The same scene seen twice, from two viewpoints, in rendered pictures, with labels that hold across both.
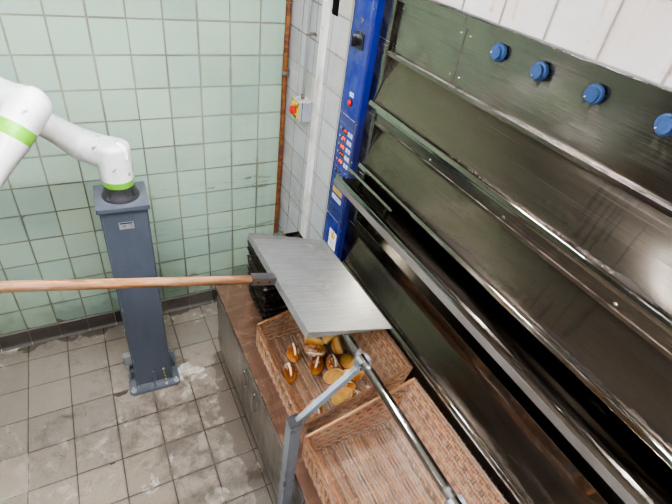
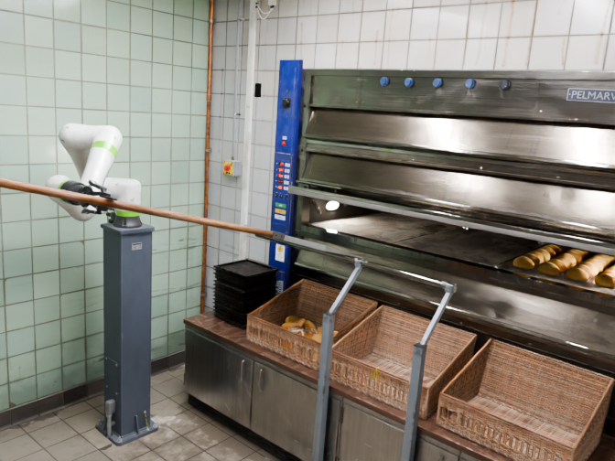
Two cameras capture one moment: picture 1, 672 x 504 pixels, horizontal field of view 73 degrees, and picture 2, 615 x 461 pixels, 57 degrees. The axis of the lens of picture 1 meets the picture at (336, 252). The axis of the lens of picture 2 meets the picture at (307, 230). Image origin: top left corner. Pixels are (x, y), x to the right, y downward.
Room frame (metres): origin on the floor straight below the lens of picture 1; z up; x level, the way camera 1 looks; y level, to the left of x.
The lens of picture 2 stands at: (-1.47, 0.93, 1.86)
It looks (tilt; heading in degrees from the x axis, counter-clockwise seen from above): 12 degrees down; 342
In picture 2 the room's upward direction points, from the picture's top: 4 degrees clockwise
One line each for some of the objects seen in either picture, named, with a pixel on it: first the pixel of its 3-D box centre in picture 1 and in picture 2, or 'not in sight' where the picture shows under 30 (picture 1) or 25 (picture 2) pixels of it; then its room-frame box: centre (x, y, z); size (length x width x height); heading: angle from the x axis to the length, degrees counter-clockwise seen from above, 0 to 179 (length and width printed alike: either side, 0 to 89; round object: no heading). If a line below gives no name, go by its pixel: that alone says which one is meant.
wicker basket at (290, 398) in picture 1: (328, 355); (311, 320); (1.34, -0.04, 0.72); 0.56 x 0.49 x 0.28; 33
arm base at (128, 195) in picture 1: (118, 182); (122, 218); (1.66, 0.97, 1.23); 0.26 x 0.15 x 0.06; 30
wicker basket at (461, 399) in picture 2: not in sight; (523, 402); (0.32, -0.67, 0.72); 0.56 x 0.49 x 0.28; 31
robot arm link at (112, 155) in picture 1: (112, 161); (124, 196); (1.61, 0.95, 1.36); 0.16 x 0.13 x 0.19; 73
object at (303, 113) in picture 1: (301, 109); (231, 167); (2.24, 0.29, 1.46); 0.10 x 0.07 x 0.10; 32
